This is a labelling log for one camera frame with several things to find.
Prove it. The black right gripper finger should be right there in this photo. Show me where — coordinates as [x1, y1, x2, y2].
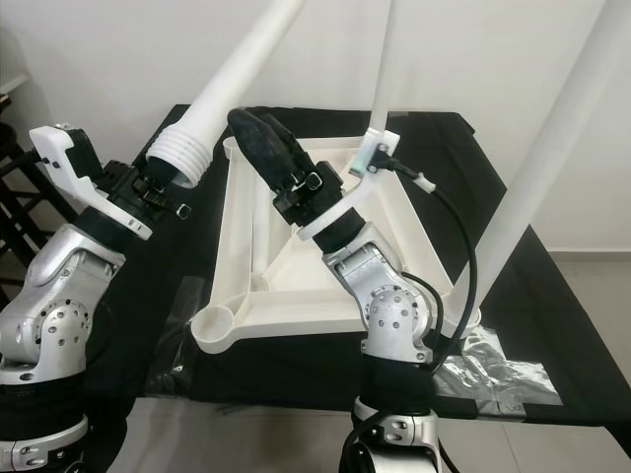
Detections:
[227, 106, 298, 196]
[261, 112, 315, 184]

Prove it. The white plastic children table top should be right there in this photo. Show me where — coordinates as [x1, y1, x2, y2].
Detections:
[189, 123, 486, 356]

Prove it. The black round stool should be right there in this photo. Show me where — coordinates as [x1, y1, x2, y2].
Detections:
[0, 118, 80, 306]

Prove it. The clear tape strip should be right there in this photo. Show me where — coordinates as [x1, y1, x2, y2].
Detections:
[158, 276, 208, 395]

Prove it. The black tablecloth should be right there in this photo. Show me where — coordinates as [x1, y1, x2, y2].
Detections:
[0, 103, 631, 464]

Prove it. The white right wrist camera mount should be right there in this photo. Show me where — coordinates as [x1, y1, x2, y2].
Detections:
[296, 126, 400, 242]

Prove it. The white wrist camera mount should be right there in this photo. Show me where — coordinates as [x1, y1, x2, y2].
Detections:
[28, 123, 154, 242]
[296, 126, 400, 242]

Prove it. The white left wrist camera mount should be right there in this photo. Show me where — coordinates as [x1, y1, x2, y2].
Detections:
[28, 123, 154, 242]

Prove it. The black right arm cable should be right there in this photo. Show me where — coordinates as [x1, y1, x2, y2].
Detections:
[350, 163, 481, 473]

